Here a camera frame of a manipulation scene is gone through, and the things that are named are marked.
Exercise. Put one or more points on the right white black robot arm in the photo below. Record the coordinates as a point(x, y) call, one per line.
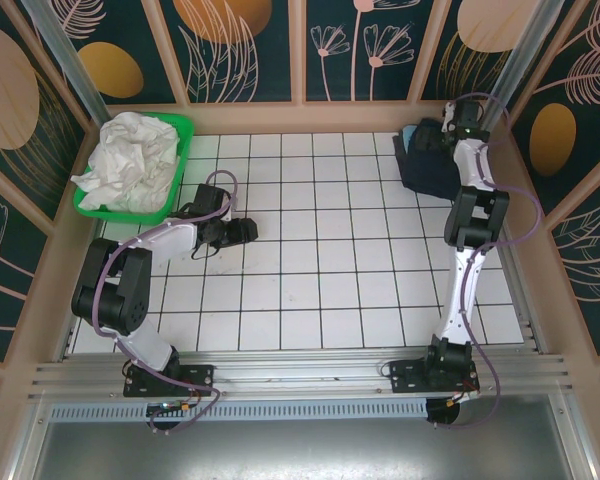
point(462, 300)

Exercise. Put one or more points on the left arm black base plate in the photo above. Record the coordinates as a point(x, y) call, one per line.
point(200, 375)

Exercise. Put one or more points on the white t-shirt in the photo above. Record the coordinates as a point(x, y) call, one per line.
point(130, 160)

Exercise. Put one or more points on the aluminium side rail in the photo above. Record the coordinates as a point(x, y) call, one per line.
point(527, 310)

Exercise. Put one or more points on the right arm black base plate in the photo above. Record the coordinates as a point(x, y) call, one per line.
point(405, 375)

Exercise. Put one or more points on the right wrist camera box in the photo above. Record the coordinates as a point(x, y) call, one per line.
point(465, 112)

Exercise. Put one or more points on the folded light blue towel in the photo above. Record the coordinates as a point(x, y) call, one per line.
point(407, 140)

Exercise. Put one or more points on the small circuit board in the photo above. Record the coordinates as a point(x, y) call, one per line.
point(167, 406)

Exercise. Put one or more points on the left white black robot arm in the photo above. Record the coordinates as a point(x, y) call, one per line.
point(170, 237)

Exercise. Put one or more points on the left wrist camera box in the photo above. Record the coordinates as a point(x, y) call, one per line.
point(212, 200)

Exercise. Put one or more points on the aluminium frame post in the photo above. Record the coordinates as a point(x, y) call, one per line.
point(505, 75)
point(76, 75)

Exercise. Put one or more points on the aluminium mounting rail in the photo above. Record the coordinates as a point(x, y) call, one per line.
point(300, 370)

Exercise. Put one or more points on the green plastic basket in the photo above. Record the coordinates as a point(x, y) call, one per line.
point(182, 131)

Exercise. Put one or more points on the grey folded t-shirt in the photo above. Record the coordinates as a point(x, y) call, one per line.
point(397, 147)

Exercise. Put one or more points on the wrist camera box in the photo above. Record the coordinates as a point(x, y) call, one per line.
point(465, 112)
point(212, 200)

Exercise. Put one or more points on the shiny metal sheet panel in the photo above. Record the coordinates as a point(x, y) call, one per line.
point(300, 450)

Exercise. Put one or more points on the navy blue t-shirt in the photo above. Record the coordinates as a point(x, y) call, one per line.
point(425, 170)

